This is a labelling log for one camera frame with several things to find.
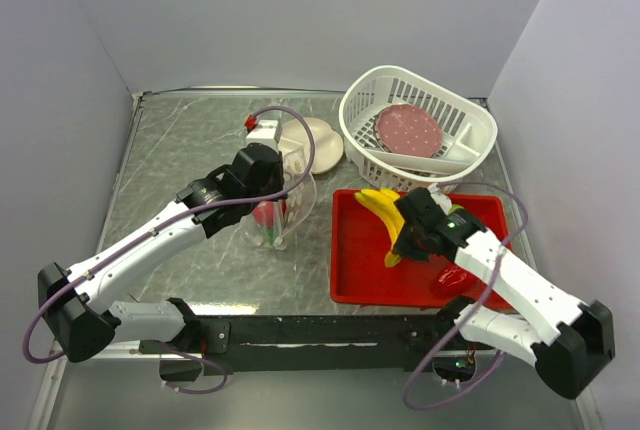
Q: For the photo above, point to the beige divided plate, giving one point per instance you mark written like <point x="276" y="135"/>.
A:
<point x="329" y="147"/>

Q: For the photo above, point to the red bell pepper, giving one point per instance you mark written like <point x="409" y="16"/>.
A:
<point x="452" y="281"/>

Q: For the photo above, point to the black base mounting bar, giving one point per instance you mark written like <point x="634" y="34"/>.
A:
<point x="316" y="342"/>

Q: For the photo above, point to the pink dragon fruit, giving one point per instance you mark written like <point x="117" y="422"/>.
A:
<point x="270" y="217"/>

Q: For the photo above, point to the yellow banana bunch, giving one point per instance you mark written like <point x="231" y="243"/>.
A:
<point x="381" y="202"/>

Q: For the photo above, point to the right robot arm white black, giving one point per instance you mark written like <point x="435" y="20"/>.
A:
<point x="520" y="313"/>

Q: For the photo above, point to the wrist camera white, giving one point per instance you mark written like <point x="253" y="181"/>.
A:
<point x="266" y="132"/>
<point x="440" y="198"/>

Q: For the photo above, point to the pink dotted plate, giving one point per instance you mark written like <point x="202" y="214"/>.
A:
<point x="408" y="130"/>

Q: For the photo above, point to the clear dotted zip top bag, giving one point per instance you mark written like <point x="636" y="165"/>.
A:
<point x="300" y="202"/>

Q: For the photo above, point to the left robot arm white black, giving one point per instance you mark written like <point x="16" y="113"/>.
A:
<point x="80" y="303"/>

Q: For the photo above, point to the red plastic tray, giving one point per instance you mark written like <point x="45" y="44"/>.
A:
<point x="358" y="274"/>

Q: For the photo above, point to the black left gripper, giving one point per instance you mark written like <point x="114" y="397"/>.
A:
<point x="279" y="179"/>

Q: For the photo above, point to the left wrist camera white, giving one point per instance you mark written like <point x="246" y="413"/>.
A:
<point x="266" y="132"/>

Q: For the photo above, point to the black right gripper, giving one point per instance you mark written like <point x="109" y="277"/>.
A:
<point x="406" y="250"/>

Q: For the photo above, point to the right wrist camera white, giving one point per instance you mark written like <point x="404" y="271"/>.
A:
<point x="440" y="198"/>

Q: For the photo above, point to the white plastic basket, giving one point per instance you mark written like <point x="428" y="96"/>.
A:
<point x="469" y="132"/>

